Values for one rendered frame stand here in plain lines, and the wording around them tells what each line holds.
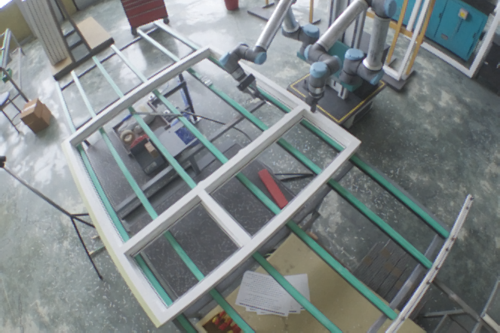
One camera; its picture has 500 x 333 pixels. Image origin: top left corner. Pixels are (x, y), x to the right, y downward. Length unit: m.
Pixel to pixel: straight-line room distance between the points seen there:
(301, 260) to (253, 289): 0.32
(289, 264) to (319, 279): 0.19
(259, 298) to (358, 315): 0.57
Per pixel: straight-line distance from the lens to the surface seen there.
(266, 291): 1.56
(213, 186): 1.49
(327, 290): 1.59
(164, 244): 1.78
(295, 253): 1.60
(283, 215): 1.34
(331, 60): 1.55
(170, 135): 1.82
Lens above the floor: 2.20
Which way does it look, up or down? 55 degrees down
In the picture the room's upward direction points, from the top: 8 degrees counter-clockwise
